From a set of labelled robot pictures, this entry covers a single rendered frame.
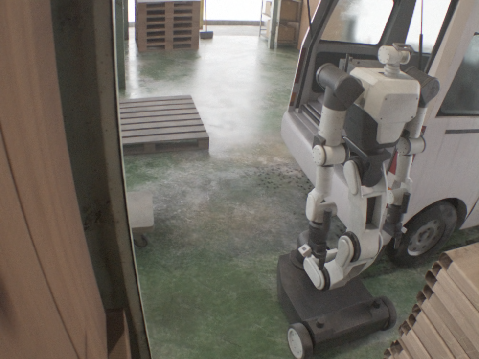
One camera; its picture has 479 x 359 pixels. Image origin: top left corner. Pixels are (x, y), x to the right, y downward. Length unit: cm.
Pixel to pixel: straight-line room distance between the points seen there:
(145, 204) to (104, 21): 221
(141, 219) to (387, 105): 163
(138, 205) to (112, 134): 212
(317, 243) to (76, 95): 132
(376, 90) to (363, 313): 117
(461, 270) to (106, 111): 92
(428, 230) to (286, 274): 100
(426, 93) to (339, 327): 117
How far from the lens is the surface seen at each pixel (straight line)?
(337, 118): 141
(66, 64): 47
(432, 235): 267
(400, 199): 183
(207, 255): 247
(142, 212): 249
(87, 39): 46
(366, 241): 172
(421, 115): 169
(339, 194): 237
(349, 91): 137
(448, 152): 217
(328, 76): 139
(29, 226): 27
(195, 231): 264
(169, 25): 700
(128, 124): 383
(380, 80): 142
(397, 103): 146
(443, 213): 252
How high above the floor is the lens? 173
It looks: 33 degrees down
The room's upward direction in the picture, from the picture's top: 4 degrees clockwise
